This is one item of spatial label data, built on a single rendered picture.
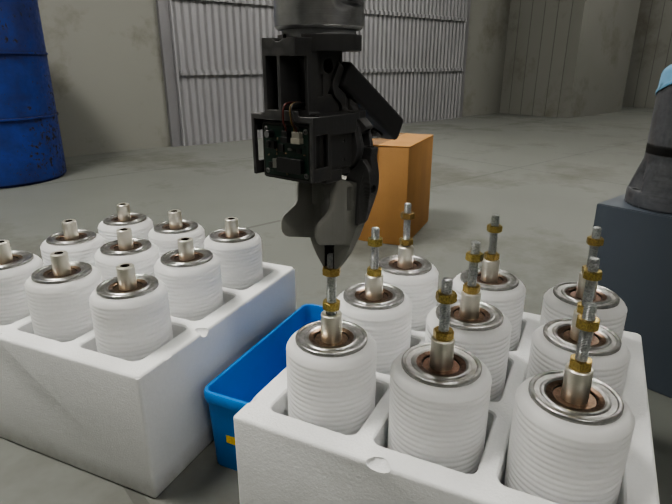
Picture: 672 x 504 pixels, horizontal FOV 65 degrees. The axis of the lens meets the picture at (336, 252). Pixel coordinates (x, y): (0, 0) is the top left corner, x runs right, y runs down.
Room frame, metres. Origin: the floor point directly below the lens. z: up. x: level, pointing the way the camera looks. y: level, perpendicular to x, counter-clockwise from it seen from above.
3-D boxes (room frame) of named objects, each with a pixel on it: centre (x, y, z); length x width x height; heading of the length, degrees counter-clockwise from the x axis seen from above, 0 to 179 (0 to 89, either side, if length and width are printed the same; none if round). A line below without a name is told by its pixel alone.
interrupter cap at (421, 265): (0.70, -0.10, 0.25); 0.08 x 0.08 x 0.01
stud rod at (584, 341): (0.39, -0.21, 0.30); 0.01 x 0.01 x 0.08
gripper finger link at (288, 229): (0.49, 0.03, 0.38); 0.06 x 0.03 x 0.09; 141
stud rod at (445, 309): (0.44, -0.10, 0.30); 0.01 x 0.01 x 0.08
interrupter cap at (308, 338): (0.49, 0.00, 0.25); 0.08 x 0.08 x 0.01
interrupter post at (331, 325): (0.49, 0.00, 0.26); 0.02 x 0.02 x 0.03
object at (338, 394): (0.49, 0.00, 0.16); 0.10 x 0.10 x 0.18
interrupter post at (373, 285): (0.60, -0.05, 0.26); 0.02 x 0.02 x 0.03
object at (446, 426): (0.44, -0.10, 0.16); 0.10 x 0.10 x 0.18
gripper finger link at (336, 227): (0.47, 0.00, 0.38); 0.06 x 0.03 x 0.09; 141
